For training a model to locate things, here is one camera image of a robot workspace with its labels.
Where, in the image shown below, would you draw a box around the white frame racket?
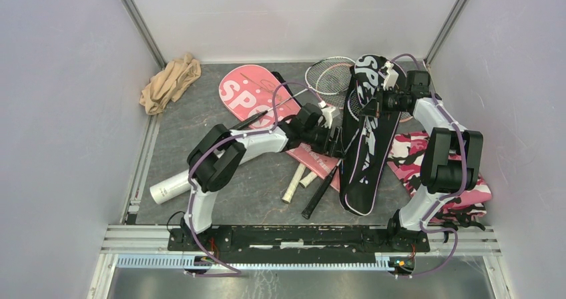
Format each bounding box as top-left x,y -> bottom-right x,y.
233,56 -> 354,130
301,89 -> 368,220

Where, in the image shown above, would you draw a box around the pink camouflage cloth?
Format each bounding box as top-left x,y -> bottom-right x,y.
386,130 -> 492,224

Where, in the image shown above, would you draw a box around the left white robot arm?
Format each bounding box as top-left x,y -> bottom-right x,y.
182,103 -> 344,251

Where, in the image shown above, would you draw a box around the pink frame racket left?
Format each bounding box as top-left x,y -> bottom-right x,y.
281,163 -> 306,204

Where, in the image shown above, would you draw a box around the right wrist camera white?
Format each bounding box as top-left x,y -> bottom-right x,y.
382,61 -> 398,91

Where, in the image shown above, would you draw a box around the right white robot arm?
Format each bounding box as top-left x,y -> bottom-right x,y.
374,70 -> 483,251

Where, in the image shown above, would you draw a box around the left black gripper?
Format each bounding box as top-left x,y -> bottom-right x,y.
302,123 -> 346,161

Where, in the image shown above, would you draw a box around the black sport racket bag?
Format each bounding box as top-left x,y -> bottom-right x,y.
339,54 -> 400,216

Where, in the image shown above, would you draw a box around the white shuttlecock tube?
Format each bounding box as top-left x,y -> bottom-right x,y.
150,170 -> 192,205

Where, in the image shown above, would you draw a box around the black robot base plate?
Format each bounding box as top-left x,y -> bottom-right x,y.
168,225 -> 431,265

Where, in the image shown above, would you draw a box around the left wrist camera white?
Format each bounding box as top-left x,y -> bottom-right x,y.
318,101 -> 340,128

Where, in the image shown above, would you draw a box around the beige crumpled cloth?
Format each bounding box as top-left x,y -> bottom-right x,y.
139,53 -> 202,115

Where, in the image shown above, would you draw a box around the pink sport racket bag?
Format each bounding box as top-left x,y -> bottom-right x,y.
218,65 -> 338,179

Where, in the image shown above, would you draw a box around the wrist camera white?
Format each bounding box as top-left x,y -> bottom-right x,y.
382,61 -> 398,91
318,101 -> 340,128

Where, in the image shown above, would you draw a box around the white slotted cable duct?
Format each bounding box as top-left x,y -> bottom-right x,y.
115,254 -> 410,273

